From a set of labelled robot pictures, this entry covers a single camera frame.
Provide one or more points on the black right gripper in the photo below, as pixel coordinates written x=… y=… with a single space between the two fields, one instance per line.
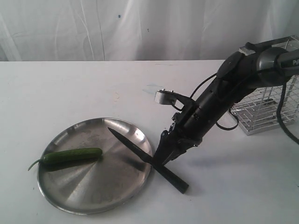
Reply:
x=188 y=132

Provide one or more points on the white backdrop curtain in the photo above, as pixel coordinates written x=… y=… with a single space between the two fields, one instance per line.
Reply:
x=123 y=30

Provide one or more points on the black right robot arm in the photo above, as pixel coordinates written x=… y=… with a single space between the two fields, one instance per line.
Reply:
x=236 y=78

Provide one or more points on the steel wire utensil rack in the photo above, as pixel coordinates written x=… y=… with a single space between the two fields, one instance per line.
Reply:
x=257 y=111

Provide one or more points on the black kitchen knife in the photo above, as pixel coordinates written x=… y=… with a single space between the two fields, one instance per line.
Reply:
x=172 y=178

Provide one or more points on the round stainless steel plate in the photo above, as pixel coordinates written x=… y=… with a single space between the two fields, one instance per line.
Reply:
x=93 y=186

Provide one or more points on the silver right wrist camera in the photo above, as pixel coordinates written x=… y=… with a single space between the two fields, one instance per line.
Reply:
x=164 y=97

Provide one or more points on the green cucumber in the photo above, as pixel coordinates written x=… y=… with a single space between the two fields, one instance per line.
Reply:
x=68 y=155

